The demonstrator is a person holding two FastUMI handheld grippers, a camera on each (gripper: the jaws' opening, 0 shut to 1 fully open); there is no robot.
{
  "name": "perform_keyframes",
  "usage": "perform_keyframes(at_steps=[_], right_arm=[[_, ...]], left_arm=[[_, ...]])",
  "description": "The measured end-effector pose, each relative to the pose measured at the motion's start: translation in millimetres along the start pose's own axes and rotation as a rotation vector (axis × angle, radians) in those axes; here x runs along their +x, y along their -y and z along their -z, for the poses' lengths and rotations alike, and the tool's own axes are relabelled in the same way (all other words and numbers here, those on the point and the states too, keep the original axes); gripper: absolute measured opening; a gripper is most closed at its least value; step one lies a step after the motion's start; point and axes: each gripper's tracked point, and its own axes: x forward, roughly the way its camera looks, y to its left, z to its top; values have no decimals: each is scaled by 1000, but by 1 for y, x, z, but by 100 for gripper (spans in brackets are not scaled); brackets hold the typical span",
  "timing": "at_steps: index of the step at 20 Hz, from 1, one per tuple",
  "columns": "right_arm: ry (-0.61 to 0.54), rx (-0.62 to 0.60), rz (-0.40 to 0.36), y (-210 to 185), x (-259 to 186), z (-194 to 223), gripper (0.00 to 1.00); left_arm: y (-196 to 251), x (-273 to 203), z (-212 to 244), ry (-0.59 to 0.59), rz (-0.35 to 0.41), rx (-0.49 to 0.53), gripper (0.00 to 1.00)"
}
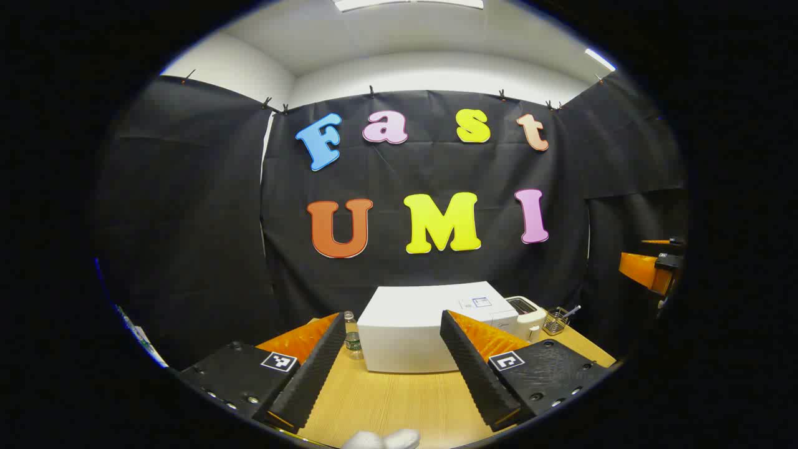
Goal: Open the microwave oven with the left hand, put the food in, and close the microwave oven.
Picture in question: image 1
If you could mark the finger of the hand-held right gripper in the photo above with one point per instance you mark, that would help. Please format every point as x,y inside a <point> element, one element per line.
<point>642,265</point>

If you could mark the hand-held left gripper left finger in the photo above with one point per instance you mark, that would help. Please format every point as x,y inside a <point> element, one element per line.
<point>312,374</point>

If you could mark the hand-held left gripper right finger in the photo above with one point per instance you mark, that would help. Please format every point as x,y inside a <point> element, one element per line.
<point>474,368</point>

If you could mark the white microwave oven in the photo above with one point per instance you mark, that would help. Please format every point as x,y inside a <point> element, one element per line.
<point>405,324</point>

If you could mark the clear plastic bottle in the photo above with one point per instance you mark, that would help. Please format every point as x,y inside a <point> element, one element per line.
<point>353,340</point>

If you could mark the white toaster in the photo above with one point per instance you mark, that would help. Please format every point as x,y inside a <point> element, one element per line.
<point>530,315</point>

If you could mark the small metal utensil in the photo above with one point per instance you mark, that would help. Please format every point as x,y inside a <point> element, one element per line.
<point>573,309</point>

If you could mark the black backdrop cloth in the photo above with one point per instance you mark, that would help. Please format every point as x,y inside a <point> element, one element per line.
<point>199,218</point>

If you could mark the ceiling light panel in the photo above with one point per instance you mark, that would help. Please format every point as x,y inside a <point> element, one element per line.
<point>600,59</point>

